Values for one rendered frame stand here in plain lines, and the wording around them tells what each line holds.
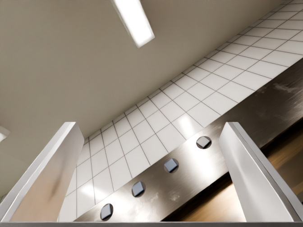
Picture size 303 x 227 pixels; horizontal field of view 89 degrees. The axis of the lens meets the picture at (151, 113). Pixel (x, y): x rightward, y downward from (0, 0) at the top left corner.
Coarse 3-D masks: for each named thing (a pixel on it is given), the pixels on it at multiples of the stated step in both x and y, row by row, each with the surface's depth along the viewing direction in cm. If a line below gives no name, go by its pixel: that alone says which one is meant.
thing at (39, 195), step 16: (64, 128) 10; (48, 144) 8; (64, 144) 9; (80, 144) 11; (48, 160) 8; (64, 160) 9; (32, 176) 7; (48, 176) 8; (64, 176) 9; (16, 192) 6; (32, 192) 6; (48, 192) 8; (64, 192) 9; (0, 208) 6; (16, 208) 6; (32, 208) 6; (48, 208) 8
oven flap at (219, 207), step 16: (272, 144) 57; (288, 144) 54; (272, 160) 53; (288, 160) 50; (288, 176) 46; (208, 192) 56; (224, 192) 53; (192, 208) 54; (208, 208) 51; (224, 208) 49; (240, 208) 46
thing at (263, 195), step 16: (224, 128) 11; (240, 128) 10; (224, 144) 11; (240, 144) 9; (240, 160) 9; (256, 160) 8; (240, 176) 9; (256, 176) 7; (272, 176) 7; (240, 192) 9; (256, 192) 7; (272, 192) 6; (288, 192) 6; (256, 208) 7; (272, 208) 6; (288, 208) 6
